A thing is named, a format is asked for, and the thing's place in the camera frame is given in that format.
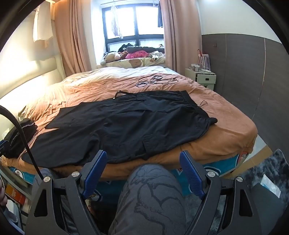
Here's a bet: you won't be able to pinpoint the black pants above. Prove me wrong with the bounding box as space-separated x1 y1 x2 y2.
23 90 218 170

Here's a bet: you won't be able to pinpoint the pink curtain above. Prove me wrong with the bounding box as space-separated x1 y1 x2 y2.
159 0 202 75
54 0 96 78

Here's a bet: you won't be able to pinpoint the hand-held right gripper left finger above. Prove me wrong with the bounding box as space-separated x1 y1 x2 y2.
25 149 109 235

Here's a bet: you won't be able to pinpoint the grey shaggy rug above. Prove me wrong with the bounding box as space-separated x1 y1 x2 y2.
235 149 289 226

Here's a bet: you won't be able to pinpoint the teal printed mattress sheet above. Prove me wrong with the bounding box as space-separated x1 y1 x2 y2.
7 150 253 204

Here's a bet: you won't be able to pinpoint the black cloth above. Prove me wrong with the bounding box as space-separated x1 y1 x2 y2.
118 43 165 55

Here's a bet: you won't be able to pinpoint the cream padded headboard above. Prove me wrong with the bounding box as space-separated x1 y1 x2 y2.
0 53 66 118

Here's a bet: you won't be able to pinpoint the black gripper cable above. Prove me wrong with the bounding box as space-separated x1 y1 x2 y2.
0 105 43 179

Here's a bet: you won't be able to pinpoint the white hanging garment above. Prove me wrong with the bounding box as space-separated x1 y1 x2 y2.
33 1 55 48

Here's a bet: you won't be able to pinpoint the beige plush toy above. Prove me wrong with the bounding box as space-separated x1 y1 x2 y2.
100 52 121 66

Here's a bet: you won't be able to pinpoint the bear printed cushion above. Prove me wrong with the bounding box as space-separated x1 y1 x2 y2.
106 55 166 68

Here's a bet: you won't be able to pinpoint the striped gift bag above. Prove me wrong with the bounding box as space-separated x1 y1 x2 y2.
197 49 211 70

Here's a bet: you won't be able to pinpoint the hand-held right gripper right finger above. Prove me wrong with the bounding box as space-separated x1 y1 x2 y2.
179 149 263 235

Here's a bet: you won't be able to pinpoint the white nightstand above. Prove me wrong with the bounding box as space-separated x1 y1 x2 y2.
185 68 217 88

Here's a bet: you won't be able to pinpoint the white plastic bag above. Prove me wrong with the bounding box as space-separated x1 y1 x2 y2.
260 176 281 199

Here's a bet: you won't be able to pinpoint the pink cloth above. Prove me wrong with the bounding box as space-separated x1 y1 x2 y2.
125 50 148 59

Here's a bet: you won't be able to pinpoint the black framed window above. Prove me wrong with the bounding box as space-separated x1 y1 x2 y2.
102 5 165 53

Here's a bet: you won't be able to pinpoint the orange box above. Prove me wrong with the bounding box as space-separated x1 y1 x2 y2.
5 184 26 205

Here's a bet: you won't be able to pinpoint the hanging patterned laundry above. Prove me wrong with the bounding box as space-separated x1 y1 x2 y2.
110 6 123 38

